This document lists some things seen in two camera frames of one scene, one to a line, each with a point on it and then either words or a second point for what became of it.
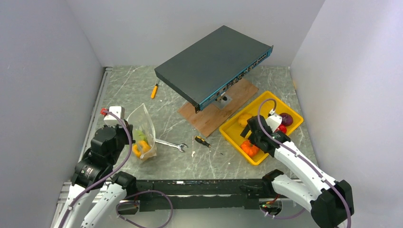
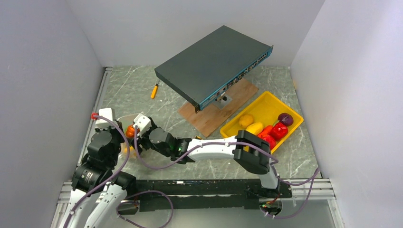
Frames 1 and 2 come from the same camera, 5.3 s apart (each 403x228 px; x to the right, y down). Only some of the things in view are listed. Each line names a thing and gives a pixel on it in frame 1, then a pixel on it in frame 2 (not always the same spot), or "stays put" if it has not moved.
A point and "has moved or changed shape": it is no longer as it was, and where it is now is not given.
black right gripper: x=245 y=131 to x=142 y=139
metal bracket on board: x=222 y=101 stays put
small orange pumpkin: x=249 y=149 has moved or changed shape
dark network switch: x=198 y=72 stays put
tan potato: x=242 y=119 stays put
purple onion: x=287 y=119 stays put
